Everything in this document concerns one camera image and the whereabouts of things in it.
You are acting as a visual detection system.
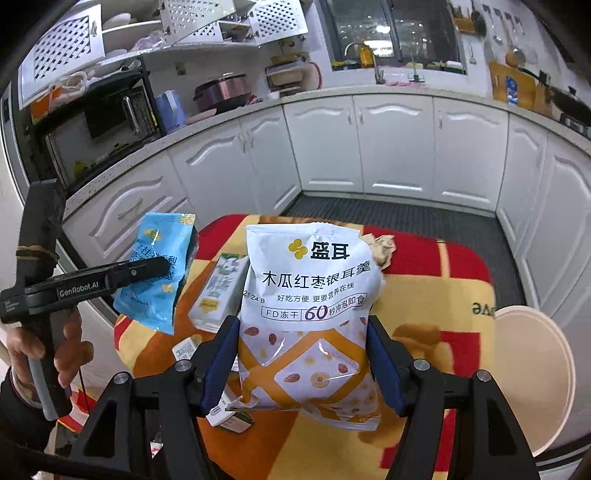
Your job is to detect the black wok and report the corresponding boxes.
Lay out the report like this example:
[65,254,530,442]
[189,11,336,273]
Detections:
[517,67,591,126]

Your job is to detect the person's left hand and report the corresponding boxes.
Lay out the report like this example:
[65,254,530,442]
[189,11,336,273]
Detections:
[7,308,95,407]

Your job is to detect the cream stacked food container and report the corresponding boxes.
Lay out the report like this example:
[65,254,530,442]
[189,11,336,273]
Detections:
[265,62,319,96]

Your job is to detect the white lattice cabinet door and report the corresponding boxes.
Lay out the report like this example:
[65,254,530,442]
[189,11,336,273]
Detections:
[159,0,236,47]
[249,0,309,44]
[18,14,105,109]

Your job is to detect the hanging metal ladle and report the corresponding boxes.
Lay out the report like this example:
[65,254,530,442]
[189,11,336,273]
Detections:
[503,14,527,65]

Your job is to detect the kitchen window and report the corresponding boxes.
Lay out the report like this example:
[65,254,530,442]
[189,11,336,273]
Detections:
[318,0,467,75]

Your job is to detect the white drink carton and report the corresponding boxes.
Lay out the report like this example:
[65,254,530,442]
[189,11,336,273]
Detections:
[187,253,252,333]

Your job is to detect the pink electric cooker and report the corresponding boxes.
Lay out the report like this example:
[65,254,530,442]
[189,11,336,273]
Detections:
[193,72,254,115]

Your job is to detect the red hose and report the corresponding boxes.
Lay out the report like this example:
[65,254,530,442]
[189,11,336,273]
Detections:
[302,60,324,90]

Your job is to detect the clear plastic bag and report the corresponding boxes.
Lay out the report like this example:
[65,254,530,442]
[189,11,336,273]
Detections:
[48,71,88,109]

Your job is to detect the red yellow printed blanket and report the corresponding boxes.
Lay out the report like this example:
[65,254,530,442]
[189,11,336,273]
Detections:
[113,213,497,480]

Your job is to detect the beige cloth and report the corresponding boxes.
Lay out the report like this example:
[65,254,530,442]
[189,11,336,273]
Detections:
[362,233,397,271]

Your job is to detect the metal kitchen faucet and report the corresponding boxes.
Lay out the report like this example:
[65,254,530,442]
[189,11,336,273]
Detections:
[344,41,386,85]

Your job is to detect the small white labelled packet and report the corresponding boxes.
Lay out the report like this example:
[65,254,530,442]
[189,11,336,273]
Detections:
[172,336,202,363]

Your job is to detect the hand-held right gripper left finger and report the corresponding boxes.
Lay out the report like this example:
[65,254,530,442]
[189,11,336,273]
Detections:
[65,315,241,480]

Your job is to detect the large white snack bag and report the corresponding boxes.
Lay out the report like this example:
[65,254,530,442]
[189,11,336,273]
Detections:
[226,222,386,432]

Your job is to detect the wooden cutting board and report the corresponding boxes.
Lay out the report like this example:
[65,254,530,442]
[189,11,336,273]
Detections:
[489,61,555,116]

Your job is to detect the person's left forearm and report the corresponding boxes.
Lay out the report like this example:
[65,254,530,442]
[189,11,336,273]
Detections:
[0,367,61,457]

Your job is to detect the wooden knife holder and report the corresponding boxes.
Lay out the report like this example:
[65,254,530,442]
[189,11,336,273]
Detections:
[450,2,476,35]

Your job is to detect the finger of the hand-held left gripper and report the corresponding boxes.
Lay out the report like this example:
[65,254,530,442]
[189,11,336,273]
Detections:
[104,257,171,291]

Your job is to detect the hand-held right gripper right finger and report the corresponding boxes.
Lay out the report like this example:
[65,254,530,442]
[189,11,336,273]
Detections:
[367,315,541,480]

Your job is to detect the black microwave oven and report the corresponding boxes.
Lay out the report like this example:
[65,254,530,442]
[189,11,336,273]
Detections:
[28,88,162,195]

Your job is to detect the small white box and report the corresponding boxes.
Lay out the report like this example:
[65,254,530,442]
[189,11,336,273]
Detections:
[205,385,256,435]

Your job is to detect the blue plastic jug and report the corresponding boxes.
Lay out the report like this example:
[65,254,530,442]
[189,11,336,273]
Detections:
[154,90,188,132]

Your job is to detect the blue snack packet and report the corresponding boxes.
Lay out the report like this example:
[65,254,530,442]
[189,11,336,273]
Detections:
[113,212,199,335]

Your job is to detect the white kitchen base cabinets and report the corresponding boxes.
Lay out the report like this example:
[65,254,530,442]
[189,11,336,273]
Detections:
[62,92,591,370]

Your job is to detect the dark striped floor mat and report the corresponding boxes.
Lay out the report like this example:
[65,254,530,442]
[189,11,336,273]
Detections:
[281,194,527,296]

